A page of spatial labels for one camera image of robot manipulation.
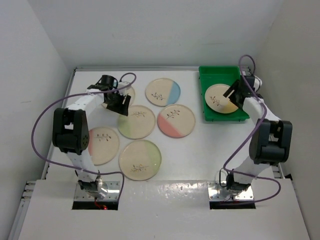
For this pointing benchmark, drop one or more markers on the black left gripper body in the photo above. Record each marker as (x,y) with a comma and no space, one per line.
(115,103)

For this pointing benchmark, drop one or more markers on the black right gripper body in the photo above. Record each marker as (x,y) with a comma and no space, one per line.
(237,91)

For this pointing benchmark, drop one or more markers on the yellow and cream plate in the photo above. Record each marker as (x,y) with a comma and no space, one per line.
(217,102)

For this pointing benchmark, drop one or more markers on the green and cream plate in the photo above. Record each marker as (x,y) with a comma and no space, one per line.
(139,123)

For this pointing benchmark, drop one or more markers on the blue and cream plate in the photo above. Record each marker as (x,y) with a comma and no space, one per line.
(162,92)

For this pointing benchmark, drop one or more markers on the pink and cream plate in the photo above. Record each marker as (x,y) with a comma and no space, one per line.
(176,121)

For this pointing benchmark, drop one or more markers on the green cream plate with sprig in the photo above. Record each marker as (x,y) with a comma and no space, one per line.
(140,160)

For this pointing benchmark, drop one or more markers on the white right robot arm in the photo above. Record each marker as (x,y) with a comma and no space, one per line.
(269,141)

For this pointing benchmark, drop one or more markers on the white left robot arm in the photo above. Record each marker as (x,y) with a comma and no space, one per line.
(70,134)

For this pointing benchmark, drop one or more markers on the green plastic bin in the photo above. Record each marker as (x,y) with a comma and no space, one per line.
(211,75)

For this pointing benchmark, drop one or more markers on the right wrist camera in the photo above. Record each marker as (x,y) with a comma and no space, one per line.
(254,82)

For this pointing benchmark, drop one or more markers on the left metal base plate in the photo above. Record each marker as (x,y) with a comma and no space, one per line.
(109,192)

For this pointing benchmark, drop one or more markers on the metal base plate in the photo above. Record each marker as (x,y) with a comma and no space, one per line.
(109,192)
(217,193)

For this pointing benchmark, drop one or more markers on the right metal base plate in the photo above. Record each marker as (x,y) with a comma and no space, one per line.
(217,193)

